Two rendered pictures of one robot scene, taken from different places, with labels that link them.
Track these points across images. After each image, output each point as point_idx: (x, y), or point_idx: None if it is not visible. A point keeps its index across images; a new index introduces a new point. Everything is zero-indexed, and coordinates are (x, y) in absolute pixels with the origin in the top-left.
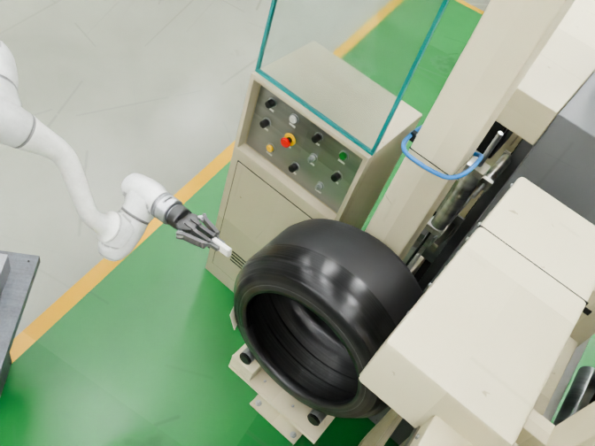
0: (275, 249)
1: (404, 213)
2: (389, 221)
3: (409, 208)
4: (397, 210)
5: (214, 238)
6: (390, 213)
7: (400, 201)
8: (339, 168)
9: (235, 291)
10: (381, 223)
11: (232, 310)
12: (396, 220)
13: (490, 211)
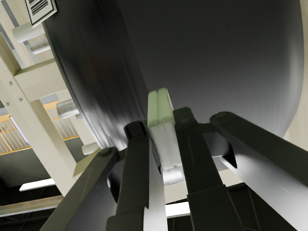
0: (170, 184)
1: (296, 123)
2: (300, 106)
3: (296, 131)
4: (300, 126)
5: (177, 163)
6: (303, 118)
7: (303, 139)
8: None
9: (80, 104)
10: (304, 99)
11: (45, 19)
12: (297, 110)
13: (226, 186)
